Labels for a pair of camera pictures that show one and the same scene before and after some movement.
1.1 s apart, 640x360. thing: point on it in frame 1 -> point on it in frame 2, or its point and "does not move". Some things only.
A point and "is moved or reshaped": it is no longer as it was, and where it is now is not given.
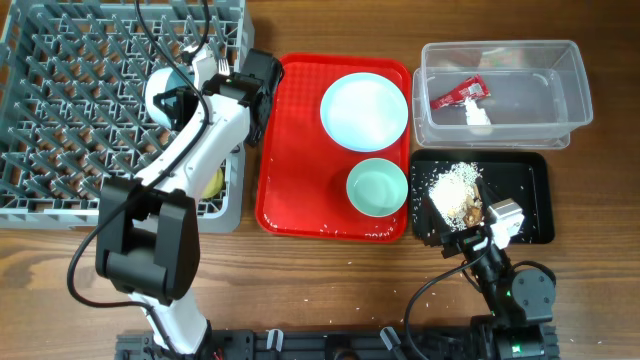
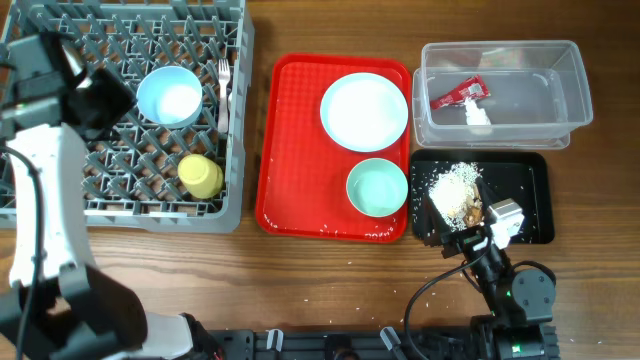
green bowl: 376,187 does not move
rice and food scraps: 456,194 does not move
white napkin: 475,116 does not move
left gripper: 181,114 -> 124,98
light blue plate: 364,112 does not move
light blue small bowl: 164,79 is moved or reshaped
